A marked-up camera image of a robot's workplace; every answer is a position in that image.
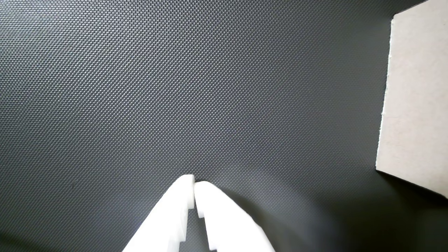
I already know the small open cardboard box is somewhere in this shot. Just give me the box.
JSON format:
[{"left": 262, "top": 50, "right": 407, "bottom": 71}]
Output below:
[{"left": 375, "top": 0, "right": 448, "bottom": 199}]

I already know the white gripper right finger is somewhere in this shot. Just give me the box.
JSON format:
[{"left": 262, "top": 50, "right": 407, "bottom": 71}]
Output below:
[{"left": 194, "top": 181, "right": 275, "bottom": 252}]

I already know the dark grey textured mat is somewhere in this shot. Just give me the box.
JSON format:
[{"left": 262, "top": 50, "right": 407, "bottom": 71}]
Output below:
[{"left": 0, "top": 0, "right": 448, "bottom": 252}]

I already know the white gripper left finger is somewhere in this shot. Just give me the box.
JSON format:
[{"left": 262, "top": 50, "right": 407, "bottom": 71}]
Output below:
[{"left": 122, "top": 174, "right": 195, "bottom": 252}]

